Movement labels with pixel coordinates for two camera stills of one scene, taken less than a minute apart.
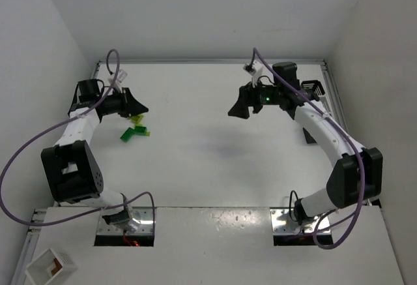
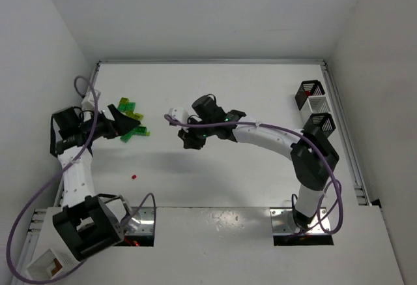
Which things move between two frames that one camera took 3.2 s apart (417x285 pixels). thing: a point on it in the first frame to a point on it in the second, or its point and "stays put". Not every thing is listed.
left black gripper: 125,101 to 111,126
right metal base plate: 282,223 stays put
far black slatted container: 315,85 stays put
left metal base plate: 143,214 stays put
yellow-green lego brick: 137,119 stays put
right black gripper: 247,98 to 190,139
